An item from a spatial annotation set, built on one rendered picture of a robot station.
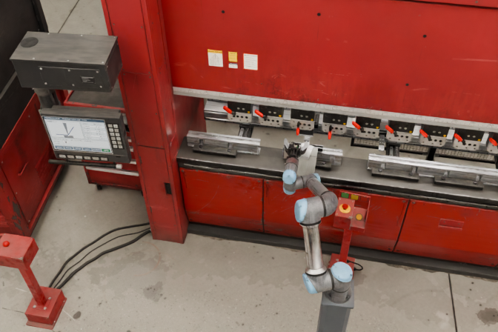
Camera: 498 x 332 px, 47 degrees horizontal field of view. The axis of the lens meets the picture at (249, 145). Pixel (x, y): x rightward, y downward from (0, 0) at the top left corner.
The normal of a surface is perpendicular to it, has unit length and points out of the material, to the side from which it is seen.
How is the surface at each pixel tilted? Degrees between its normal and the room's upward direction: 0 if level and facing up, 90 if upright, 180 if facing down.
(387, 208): 90
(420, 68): 90
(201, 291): 0
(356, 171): 0
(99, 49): 1
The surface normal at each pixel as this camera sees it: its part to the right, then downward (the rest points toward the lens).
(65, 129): -0.11, 0.71
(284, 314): -0.01, -0.70
